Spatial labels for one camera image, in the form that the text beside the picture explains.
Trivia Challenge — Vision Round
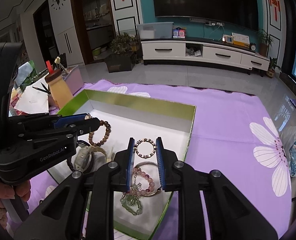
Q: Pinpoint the silver bangle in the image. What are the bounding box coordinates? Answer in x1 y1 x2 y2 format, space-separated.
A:
133 161 162 197

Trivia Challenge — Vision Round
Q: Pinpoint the pink crystal bead bracelet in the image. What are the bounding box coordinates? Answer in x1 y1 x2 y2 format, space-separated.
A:
129 167 156 196

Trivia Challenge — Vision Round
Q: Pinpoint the brown wooden bead bracelet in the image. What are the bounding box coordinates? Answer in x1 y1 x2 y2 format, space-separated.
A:
88 119 112 148

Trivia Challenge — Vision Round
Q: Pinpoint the cream wrist watch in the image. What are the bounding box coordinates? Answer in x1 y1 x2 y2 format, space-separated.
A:
73 146 111 174

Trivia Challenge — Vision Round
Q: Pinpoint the jade green pendant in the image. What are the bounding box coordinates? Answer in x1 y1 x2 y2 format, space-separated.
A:
120 183 143 216

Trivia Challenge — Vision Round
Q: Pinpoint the person's left hand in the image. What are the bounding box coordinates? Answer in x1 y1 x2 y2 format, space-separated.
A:
0 180 31 208

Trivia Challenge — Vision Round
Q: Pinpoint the yellow bear bottle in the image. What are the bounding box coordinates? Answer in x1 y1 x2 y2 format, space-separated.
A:
45 61 73 109

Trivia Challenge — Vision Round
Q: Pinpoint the green cardboard box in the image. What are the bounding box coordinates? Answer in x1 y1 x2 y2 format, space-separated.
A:
58 89 196 239

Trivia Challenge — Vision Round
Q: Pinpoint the white paper sheet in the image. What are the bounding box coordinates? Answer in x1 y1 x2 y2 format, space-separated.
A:
14 78 49 114

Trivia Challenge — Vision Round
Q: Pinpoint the light blue cloth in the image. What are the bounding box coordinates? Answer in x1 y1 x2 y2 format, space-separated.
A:
15 61 35 87

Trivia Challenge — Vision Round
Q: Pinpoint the potted plant on floor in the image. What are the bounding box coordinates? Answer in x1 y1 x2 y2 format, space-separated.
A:
105 33 138 73

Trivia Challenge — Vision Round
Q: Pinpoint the white TV cabinet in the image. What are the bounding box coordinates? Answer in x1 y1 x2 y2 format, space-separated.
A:
141 39 269 72

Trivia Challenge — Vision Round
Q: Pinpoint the clear plastic storage bin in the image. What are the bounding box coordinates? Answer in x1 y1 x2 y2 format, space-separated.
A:
136 22 173 40

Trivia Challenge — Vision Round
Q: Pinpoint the blue red QR stand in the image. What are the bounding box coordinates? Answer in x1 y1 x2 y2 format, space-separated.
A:
172 27 186 39

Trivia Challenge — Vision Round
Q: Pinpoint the plastic shopping bag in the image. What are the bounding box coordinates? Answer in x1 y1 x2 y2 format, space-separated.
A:
281 126 296 177

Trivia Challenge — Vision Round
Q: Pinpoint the small floor plant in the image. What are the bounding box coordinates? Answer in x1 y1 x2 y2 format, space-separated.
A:
266 57 281 78

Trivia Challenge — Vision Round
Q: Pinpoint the white yellow calendar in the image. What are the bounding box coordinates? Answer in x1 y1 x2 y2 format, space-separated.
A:
232 33 250 48

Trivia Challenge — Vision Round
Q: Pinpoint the small alarm clock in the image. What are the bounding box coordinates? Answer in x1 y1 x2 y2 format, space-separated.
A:
249 43 256 52

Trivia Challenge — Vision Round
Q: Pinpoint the potted plant on cabinet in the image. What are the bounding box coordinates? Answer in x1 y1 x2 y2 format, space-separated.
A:
258 29 273 57

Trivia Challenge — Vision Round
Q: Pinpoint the black television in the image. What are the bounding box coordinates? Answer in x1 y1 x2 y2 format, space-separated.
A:
153 0 258 31

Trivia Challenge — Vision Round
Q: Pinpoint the black wall clock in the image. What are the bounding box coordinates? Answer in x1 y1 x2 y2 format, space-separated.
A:
51 0 66 10

